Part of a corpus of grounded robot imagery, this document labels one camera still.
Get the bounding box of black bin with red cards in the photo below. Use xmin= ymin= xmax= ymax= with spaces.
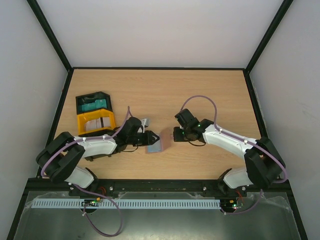
xmin=84 ymin=129 xmax=121 ymax=162

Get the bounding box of light blue slotted cable duct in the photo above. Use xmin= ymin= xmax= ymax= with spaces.
xmin=30 ymin=198 xmax=221 ymax=210

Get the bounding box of teal card stack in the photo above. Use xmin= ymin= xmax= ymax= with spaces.
xmin=80 ymin=99 xmax=107 ymax=113

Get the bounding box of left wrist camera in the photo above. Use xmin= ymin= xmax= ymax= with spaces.
xmin=140 ymin=117 xmax=151 ymax=128

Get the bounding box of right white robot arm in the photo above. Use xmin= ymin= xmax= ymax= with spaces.
xmin=173 ymin=108 xmax=286 ymax=196

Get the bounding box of white card stack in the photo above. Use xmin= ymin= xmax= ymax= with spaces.
xmin=84 ymin=117 xmax=111 ymax=131

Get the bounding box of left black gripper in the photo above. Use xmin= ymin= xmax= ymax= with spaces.
xmin=127 ymin=130 xmax=160 ymax=147

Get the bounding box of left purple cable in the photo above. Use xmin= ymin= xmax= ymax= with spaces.
xmin=40 ymin=105 xmax=133 ymax=236

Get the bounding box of black bin with teal cards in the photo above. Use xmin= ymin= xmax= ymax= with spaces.
xmin=75 ymin=91 xmax=113 ymax=115

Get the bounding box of purple cable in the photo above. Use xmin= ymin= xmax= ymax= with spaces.
xmin=40 ymin=105 xmax=133 ymax=236
xmin=179 ymin=95 xmax=289 ymax=216

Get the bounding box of black aluminium frame rail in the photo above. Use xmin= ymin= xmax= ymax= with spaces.
xmin=24 ymin=176 xmax=292 ymax=198

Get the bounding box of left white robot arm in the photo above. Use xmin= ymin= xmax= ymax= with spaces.
xmin=36 ymin=116 xmax=160 ymax=189

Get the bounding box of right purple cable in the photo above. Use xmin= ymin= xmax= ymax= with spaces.
xmin=179 ymin=95 xmax=289 ymax=216

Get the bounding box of yellow bin with white cards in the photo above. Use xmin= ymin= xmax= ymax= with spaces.
xmin=77 ymin=108 xmax=116 ymax=136

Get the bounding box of brown leather card holder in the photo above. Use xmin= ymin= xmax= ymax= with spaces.
xmin=145 ymin=128 xmax=173 ymax=154

